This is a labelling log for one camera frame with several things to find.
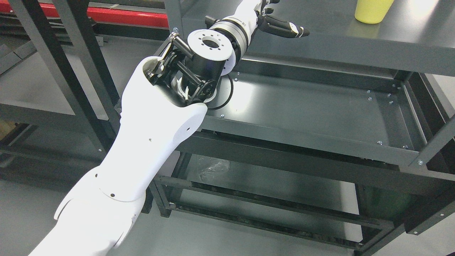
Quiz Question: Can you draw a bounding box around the yellow plastic cup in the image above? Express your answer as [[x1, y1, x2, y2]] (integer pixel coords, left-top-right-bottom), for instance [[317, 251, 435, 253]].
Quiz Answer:
[[354, 0, 394, 24]]

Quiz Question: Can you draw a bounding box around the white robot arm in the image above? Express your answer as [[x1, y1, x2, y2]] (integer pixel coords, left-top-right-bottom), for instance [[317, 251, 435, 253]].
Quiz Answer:
[[30, 16, 256, 256]]

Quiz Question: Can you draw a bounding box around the dark grey metal shelf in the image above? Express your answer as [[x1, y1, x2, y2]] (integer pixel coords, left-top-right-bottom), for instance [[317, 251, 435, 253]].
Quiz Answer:
[[151, 0, 454, 256]]

